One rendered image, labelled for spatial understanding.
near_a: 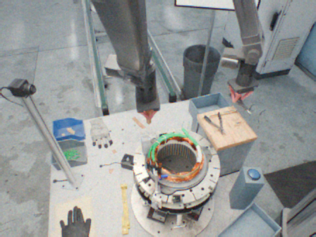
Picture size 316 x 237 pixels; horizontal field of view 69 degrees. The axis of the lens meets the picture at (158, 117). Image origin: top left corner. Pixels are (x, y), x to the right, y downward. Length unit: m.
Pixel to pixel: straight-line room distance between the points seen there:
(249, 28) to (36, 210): 1.95
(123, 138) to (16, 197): 1.24
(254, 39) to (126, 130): 0.87
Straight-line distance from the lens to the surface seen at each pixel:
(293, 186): 2.32
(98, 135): 1.36
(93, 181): 1.22
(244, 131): 1.06
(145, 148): 0.85
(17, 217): 2.23
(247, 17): 0.78
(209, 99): 1.21
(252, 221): 0.90
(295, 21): 3.02
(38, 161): 2.43
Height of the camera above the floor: 1.83
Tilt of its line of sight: 47 degrees down
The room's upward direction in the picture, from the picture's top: straight up
